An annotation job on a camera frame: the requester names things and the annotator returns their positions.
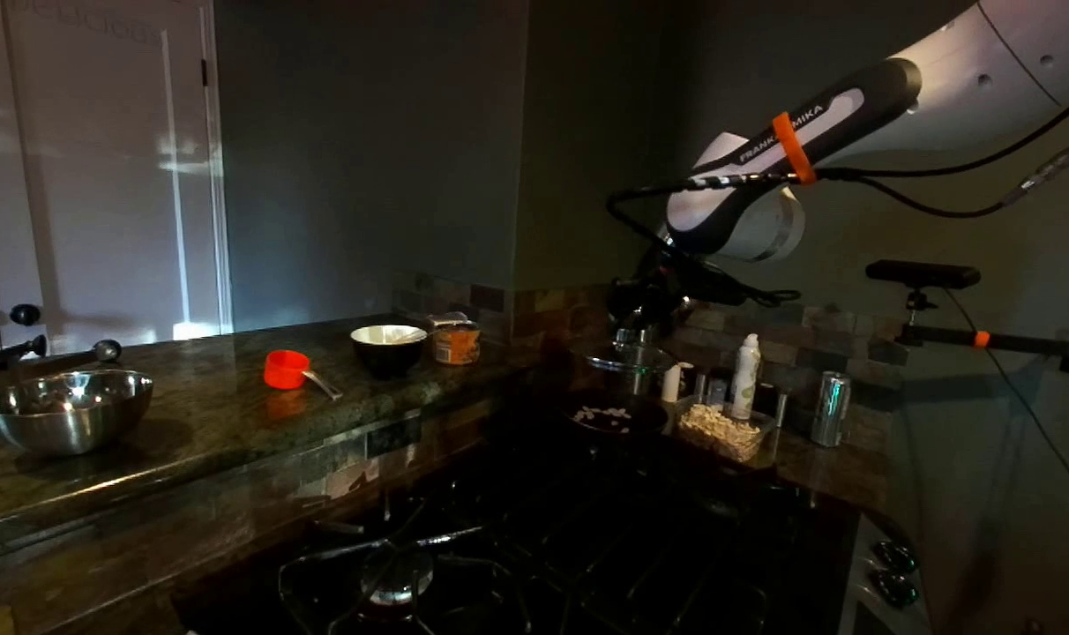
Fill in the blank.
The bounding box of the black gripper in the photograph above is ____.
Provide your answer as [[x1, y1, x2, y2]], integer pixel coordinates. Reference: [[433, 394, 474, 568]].
[[610, 243, 723, 332]]

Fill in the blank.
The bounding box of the glass pan lid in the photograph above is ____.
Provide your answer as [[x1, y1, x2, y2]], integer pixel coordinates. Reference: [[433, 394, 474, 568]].
[[590, 332, 677, 381]]

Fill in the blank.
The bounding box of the black frying pan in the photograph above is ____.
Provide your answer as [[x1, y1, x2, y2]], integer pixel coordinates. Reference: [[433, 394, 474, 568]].
[[567, 401, 671, 442]]

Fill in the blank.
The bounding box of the small white shaker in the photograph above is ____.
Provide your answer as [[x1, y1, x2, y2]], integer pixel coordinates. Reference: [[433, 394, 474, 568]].
[[656, 358, 697, 410]]

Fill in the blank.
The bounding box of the white plastic bottle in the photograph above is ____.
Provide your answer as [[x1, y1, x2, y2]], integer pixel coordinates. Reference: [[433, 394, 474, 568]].
[[728, 332, 766, 424]]

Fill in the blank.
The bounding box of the pale pasta pieces heap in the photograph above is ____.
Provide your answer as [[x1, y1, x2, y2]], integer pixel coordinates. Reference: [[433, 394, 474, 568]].
[[677, 401, 774, 462]]

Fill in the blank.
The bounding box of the clear glass food container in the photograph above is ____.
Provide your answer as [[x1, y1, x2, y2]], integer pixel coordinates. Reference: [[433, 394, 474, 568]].
[[671, 398, 787, 469]]

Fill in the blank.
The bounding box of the silver drink can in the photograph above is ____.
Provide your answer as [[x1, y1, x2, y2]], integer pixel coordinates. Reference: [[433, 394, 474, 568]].
[[811, 365, 853, 451]]

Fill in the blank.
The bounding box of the orange jar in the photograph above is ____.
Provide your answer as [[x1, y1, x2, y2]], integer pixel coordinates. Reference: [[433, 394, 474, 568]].
[[429, 311, 484, 369]]

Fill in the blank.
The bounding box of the black bowl white inside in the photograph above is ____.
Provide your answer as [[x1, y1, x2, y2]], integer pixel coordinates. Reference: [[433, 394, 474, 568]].
[[346, 321, 433, 381]]

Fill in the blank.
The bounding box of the black gas stove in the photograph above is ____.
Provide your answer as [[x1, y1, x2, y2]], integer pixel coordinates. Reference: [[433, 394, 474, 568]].
[[176, 435, 864, 635]]

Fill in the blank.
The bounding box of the black stove knob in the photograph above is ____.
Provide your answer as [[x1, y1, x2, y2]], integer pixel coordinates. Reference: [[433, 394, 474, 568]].
[[870, 532, 928, 615]]

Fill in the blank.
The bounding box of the red measuring cup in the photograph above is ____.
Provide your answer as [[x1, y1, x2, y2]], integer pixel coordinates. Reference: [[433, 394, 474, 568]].
[[260, 347, 343, 404]]

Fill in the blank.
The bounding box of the white door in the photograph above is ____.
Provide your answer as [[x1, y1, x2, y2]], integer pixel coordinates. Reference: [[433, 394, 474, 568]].
[[0, 0, 233, 357]]

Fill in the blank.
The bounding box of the steel mixing bowl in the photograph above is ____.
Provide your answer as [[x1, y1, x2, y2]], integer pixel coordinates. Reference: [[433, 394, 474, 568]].
[[0, 364, 158, 459]]

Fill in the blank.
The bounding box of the orange strap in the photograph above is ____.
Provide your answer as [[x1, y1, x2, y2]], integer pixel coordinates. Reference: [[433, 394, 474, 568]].
[[770, 109, 824, 185]]

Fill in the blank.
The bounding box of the black stereo camera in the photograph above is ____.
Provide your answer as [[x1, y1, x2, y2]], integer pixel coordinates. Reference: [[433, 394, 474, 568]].
[[864, 257, 986, 292]]

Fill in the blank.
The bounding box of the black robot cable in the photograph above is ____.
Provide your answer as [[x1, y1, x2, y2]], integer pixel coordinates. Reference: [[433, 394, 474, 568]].
[[603, 86, 1069, 257]]

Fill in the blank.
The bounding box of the black camera stand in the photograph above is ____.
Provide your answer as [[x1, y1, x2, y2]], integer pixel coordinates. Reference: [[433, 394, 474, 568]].
[[893, 287, 1069, 381]]

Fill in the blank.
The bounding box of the dark long-handled utensil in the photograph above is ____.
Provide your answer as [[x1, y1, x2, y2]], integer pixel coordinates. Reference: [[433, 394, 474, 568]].
[[0, 301, 126, 376]]

